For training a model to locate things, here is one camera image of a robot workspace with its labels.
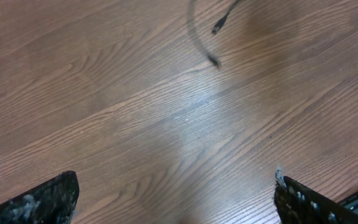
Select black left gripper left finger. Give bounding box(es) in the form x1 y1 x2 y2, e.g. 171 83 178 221
0 170 80 224

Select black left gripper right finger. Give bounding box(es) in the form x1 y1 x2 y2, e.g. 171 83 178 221
273 169 358 224

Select black USB-C cable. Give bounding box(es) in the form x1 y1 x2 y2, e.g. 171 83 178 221
186 0 241 69

